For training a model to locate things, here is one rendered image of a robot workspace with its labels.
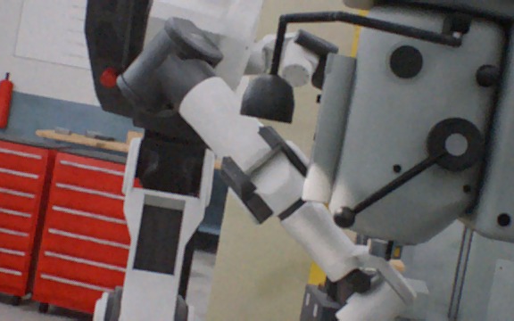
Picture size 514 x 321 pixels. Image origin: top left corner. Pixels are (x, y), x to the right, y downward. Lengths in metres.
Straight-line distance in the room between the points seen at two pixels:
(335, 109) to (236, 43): 0.43
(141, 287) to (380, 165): 0.75
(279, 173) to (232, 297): 1.66
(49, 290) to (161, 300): 4.29
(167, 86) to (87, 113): 9.00
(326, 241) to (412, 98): 0.33
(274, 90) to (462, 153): 0.26
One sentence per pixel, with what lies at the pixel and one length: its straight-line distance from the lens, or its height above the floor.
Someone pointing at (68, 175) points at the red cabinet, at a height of 0.87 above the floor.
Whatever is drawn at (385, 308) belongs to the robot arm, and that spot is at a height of 1.18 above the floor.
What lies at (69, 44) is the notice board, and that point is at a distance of 10.73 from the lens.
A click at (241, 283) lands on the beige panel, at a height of 0.91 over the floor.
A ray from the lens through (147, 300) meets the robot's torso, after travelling 1.95.
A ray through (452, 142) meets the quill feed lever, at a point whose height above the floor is 1.46.
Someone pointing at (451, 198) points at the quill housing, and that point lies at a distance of 1.36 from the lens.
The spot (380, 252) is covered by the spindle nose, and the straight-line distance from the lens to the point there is 1.43.
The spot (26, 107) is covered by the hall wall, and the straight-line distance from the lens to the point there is 10.80.
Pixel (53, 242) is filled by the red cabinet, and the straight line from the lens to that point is 6.19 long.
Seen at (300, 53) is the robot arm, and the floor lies 1.59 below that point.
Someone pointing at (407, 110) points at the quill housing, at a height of 1.49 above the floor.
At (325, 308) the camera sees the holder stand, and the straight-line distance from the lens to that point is 1.83.
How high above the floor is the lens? 1.45
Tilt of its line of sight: 3 degrees down
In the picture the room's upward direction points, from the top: 10 degrees clockwise
